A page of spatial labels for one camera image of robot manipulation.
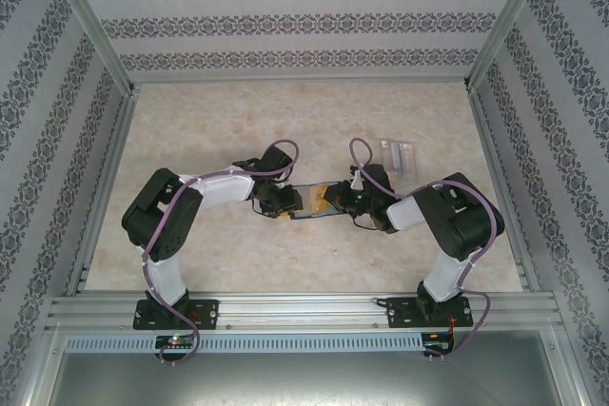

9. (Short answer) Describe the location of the orange credit card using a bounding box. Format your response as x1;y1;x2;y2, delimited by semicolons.
306;185;333;215

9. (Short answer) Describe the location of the right circuit board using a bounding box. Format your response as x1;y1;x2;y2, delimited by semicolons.
422;332;457;355

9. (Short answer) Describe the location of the circuit board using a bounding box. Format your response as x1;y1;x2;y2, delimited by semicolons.
155;335;196;351
422;332;457;355

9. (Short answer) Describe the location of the grey metal sheet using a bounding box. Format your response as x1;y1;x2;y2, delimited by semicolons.
47;351;580;406

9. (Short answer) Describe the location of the left circuit board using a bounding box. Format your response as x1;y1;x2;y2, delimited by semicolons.
155;335;196;351

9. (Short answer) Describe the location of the aluminium mounting rail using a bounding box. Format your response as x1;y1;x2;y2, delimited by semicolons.
45;292;561;331

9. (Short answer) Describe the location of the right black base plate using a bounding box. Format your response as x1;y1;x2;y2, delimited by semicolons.
386;296;476;330

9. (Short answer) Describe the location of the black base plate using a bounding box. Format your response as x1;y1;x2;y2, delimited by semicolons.
132;299;221;331
386;296;476;330

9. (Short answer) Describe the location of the aluminium table side rail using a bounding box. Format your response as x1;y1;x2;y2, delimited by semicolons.
467;85;542;294
65;85;143;297

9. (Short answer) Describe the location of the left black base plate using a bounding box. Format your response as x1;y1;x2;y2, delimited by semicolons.
132;299;221;331

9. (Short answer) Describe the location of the slotted grey cable duct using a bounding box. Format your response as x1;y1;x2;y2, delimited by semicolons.
64;333;425;354

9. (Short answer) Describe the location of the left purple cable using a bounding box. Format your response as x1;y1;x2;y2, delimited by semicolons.
141;138;302;368

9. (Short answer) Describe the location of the purple cable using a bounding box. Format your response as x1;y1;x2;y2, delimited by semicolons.
141;138;302;368
349;137;506;364

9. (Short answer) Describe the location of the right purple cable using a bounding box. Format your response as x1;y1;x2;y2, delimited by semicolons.
349;137;506;364

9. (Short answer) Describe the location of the aluminium frame post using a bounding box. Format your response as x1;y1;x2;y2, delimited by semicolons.
40;0;143;96
463;0;558;91

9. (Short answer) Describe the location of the aluminium lower frame bar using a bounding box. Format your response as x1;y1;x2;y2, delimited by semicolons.
554;324;594;406
21;324;66;406

